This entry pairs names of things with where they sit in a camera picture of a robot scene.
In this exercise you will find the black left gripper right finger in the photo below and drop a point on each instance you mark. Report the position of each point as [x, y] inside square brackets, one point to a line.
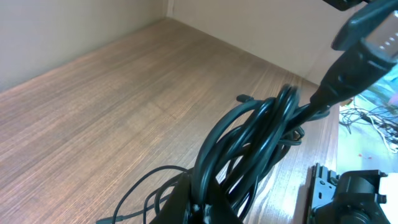
[217, 209]

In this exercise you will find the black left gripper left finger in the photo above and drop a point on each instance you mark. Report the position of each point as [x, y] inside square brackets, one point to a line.
[177, 209]

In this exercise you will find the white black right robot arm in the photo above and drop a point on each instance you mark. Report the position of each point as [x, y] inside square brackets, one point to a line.
[350, 198]

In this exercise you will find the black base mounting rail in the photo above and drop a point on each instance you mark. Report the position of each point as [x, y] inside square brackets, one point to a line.
[323, 184]

